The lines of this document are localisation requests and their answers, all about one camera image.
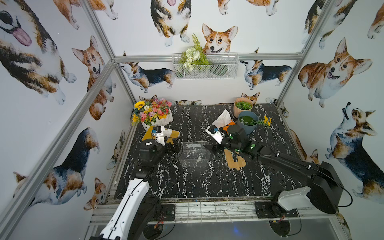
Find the peach succulent pot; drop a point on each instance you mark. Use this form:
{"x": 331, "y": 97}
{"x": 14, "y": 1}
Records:
{"x": 241, "y": 105}

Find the light wooden lid board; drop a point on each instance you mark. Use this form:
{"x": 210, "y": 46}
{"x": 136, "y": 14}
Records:
{"x": 234, "y": 161}

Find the yellow artificial flower sprig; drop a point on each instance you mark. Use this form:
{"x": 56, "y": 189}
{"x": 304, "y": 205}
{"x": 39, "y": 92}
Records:
{"x": 265, "y": 122}

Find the colourful flowers white fence planter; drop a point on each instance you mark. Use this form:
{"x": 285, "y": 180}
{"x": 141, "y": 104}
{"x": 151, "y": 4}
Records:
{"x": 152, "y": 113}

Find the white green artificial bouquet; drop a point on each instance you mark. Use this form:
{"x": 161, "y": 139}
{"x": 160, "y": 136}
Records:
{"x": 194, "y": 58}

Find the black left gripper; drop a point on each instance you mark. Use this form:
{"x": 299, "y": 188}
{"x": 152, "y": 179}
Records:
{"x": 174, "y": 145}

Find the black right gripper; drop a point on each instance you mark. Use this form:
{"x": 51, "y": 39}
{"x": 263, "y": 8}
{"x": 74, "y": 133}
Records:
{"x": 222, "y": 143}

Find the yellow bamboo box lid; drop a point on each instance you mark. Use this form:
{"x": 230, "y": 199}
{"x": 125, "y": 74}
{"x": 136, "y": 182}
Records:
{"x": 148, "y": 135}

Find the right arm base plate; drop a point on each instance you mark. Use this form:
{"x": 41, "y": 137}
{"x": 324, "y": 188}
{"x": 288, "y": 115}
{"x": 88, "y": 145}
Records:
{"x": 271, "y": 210}

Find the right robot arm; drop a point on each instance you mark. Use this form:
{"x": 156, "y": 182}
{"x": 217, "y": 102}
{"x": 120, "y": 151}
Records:
{"x": 322, "y": 188}

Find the blue-grey flower pot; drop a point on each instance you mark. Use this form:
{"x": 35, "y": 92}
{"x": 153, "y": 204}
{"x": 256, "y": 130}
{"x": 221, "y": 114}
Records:
{"x": 247, "y": 120}

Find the white wire wall basket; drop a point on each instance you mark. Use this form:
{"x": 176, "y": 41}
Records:
{"x": 222, "y": 66}

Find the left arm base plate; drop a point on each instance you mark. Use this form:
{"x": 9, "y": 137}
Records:
{"x": 166, "y": 213}

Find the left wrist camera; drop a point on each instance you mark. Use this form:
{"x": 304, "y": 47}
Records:
{"x": 158, "y": 136}

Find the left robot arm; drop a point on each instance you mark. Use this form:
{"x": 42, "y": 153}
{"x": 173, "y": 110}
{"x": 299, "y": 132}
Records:
{"x": 138, "y": 207}

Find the clear plastic box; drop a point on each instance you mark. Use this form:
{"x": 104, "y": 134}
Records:
{"x": 195, "y": 155}

